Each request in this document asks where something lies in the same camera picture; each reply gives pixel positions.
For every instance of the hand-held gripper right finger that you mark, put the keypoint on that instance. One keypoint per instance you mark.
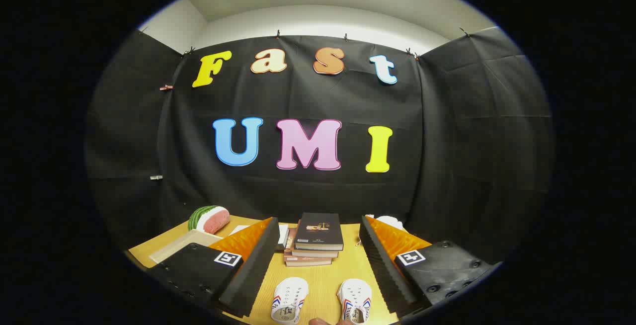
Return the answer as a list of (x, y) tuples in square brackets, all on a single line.
[(385, 275)]

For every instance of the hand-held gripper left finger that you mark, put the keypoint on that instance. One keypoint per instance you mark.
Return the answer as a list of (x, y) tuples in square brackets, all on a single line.
[(251, 275)]

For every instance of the white canvas shoe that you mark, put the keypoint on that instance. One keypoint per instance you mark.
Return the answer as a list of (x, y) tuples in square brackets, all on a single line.
[(289, 297), (355, 299)]

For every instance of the beige fabric storage box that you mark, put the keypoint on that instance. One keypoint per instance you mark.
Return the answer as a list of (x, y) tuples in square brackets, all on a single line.
[(184, 246)]

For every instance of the white portrait cover book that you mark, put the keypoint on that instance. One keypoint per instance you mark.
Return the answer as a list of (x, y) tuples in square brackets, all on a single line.
[(283, 235)]

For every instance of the white plush toy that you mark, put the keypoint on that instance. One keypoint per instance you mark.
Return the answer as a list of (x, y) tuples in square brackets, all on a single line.
[(390, 221)]

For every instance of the tan brown book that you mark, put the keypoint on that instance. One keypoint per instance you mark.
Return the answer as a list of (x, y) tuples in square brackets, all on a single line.
[(313, 253)]

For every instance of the watermelon slice toy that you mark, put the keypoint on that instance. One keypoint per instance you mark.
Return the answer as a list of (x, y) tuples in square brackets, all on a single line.
[(211, 219)]

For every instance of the black hardcover book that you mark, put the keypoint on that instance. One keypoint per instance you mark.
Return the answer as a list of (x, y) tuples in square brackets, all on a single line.
[(319, 230)]

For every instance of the black backdrop cloth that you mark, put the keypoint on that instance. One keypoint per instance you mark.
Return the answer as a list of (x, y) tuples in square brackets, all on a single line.
[(308, 96)]

